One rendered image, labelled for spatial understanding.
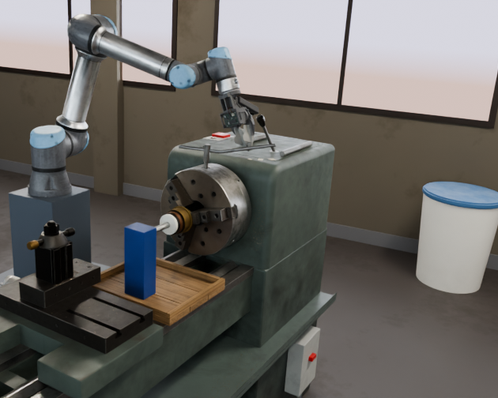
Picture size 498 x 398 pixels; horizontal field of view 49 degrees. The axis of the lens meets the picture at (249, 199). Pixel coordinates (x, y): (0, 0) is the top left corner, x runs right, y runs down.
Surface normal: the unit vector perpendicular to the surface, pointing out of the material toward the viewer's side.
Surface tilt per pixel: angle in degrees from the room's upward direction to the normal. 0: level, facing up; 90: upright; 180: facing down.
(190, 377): 0
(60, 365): 0
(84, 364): 0
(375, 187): 90
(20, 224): 90
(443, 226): 93
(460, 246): 94
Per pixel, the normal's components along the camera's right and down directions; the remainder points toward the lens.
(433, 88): -0.40, 0.25
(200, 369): 0.07, -0.95
